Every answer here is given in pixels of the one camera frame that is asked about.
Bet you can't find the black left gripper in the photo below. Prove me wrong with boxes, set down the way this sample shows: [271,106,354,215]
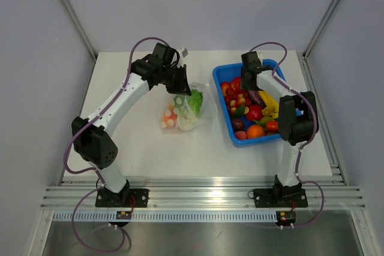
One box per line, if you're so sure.
[161,64,191,96]

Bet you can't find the purple onion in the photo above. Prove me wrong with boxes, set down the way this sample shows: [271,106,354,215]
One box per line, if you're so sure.
[248,91,266,108]

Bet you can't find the green lettuce head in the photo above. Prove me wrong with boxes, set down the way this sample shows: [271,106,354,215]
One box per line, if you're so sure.
[177,89,203,131]

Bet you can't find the clear dotted zip top bag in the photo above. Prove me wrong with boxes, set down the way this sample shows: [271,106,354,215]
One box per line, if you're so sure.
[160,82,217,131]

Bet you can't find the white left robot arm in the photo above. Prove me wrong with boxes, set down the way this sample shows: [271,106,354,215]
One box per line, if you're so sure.
[71,43,191,208]

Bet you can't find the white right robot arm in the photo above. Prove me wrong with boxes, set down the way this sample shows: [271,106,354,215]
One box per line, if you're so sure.
[241,52,318,208]

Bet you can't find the blue plastic bin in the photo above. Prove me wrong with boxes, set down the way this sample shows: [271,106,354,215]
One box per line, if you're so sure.
[212,62,281,148]

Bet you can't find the red apple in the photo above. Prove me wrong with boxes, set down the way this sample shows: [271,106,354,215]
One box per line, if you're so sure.
[245,104,263,121]

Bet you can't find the yellow banana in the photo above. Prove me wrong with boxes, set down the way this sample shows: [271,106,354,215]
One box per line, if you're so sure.
[258,91,279,119]

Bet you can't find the dark purple plum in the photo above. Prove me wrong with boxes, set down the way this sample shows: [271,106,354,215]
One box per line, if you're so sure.
[231,118,245,132]

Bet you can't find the orange fruit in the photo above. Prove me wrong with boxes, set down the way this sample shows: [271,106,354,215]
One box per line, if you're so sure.
[246,124,265,139]

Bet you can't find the small pink peach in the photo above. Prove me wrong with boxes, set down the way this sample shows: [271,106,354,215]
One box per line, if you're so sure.
[234,131,248,141]

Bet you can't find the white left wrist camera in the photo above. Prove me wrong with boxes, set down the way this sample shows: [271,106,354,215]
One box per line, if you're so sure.
[176,47,188,67]

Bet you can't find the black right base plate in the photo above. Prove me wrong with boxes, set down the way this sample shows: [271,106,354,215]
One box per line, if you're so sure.
[252,188,308,208]

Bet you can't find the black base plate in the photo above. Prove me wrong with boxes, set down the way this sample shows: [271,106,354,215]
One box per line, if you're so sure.
[95,188,149,208]
[252,188,308,208]

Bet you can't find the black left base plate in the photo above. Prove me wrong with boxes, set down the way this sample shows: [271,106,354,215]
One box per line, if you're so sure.
[95,188,149,208]

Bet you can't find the aluminium rail frame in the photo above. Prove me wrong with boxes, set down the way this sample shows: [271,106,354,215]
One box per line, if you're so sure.
[40,183,365,223]

